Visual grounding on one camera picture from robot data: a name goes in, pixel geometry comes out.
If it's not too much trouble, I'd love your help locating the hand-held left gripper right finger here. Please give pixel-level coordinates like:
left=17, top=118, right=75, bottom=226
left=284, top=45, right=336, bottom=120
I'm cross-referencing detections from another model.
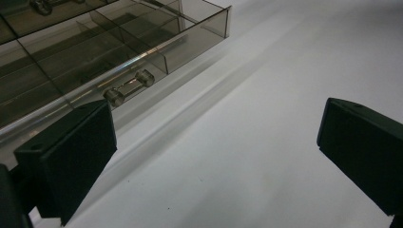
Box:
left=316, top=97, right=403, bottom=219

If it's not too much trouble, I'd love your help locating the smoked acrylic drawer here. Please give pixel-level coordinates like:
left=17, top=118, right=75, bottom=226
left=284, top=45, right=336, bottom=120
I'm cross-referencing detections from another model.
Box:
left=0, top=0, right=233, bottom=169
left=0, top=0, right=119, bottom=45

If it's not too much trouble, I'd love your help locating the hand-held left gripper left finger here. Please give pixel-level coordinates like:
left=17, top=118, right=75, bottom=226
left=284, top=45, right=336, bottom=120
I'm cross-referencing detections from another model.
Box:
left=13, top=99, right=118, bottom=227

